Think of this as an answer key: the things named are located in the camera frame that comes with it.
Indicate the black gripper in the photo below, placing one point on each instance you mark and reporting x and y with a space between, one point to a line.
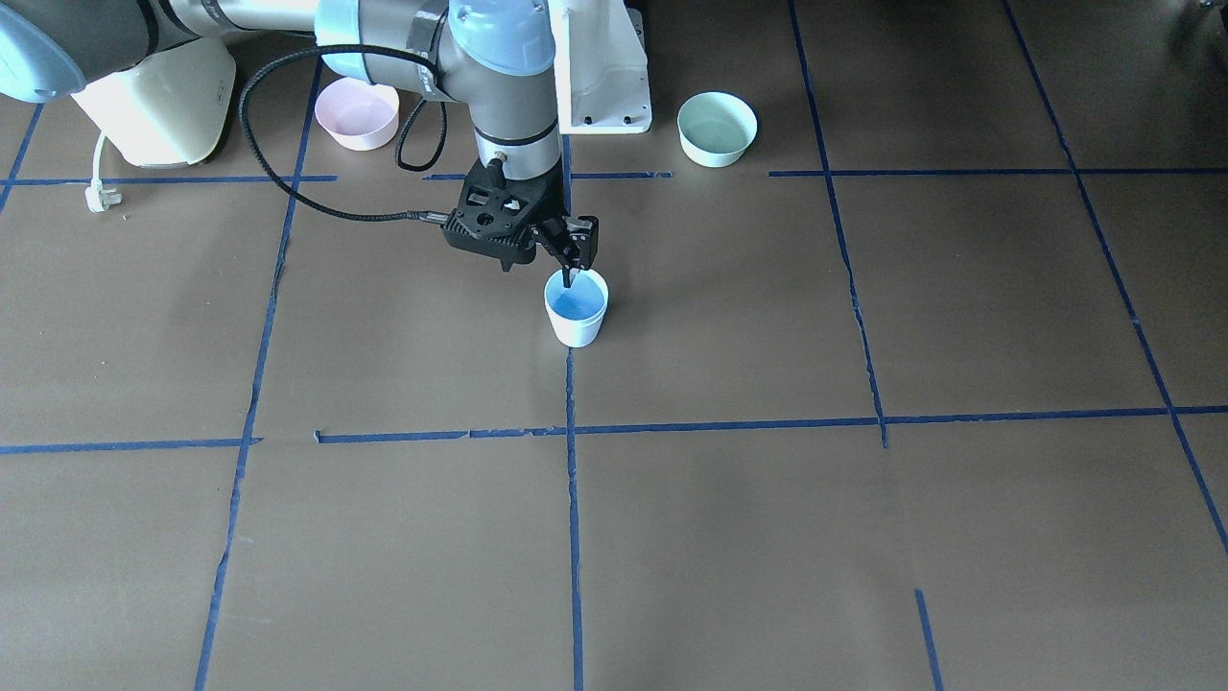
576 240

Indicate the light blue cup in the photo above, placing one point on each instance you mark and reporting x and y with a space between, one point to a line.
583 299
575 333

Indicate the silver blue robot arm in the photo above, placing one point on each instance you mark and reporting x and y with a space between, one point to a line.
495 58

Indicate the green bowl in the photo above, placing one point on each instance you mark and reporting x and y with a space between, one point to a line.
716 128

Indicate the pink bowl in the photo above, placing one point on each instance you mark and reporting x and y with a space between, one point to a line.
360 116

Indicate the white toaster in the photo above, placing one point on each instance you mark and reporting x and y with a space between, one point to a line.
171 110

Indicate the white camera pole stand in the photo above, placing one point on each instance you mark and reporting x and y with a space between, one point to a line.
601 68

